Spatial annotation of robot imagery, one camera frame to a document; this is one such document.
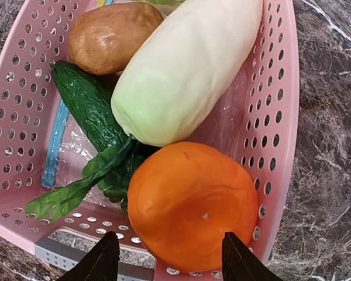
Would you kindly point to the pink perforated plastic basket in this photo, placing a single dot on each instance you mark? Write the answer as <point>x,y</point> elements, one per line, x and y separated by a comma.
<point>254,122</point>

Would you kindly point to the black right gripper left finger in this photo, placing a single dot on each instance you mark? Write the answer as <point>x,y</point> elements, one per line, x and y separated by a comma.
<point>99,264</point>

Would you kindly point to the dark green leaf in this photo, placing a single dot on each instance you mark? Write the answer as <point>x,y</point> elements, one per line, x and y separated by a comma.
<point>112,167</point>

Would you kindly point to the orange persimmon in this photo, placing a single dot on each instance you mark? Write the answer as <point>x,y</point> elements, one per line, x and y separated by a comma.
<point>184,198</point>

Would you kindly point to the brown potato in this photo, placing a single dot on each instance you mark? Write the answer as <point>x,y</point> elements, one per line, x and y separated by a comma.
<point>103,41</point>

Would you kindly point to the white radish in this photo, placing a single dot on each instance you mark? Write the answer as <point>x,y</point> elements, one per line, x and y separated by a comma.
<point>177,76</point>

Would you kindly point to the green cucumber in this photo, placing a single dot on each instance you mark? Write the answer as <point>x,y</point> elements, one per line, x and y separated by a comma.
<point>89,102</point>

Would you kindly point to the zip bag inside basket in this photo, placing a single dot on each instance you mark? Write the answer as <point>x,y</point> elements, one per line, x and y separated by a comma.
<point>57,140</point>

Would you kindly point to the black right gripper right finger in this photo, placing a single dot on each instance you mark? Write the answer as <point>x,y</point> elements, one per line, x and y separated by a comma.
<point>239,263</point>

